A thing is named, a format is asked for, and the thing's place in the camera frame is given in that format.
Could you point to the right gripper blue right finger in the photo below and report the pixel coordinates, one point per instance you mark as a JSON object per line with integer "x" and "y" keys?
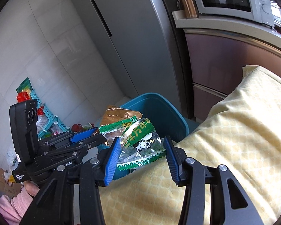
{"x": 175, "y": 158}

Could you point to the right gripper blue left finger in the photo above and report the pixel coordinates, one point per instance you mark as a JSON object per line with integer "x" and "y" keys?
{"x": 110, "y": 160}

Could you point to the green cow snack wrapper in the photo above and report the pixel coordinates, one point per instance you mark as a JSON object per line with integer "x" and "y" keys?
{"x": 140, "y": 143}

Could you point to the brown snack wrapper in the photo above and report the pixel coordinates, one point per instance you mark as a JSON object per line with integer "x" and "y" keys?
{"x": 115, "y": 114}

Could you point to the pink sleeve forearm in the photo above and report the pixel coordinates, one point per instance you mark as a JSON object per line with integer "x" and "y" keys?
{"x": 14, "y": 209}

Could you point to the blue trash bin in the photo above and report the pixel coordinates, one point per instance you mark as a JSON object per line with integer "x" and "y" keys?
{"x": 166, "y": 119}

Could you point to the left hand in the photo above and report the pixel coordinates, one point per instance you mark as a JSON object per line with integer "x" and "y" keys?
{"x": 31, "y": 188}

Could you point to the teal floor rack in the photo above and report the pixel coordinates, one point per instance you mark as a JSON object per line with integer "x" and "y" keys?
{"x": 47, "y": 122}

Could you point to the yellow patterned tablecloth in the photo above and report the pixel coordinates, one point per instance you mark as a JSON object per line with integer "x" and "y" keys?
{"x": 243, "y": 132}

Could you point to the brown lower cabinets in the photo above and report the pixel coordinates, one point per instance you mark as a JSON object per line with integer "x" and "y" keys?
{"x": 217, "y": 59}

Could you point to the grey refrigerator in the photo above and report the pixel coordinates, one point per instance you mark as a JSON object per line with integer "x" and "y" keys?
{"x": 140, "y": 44}

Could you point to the white microwave oven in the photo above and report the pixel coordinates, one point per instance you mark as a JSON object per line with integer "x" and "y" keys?
{"x": 255, "y": 10}

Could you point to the glass electric kettle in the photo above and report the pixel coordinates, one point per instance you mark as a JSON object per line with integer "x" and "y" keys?
{"x": 276, "y": 11}

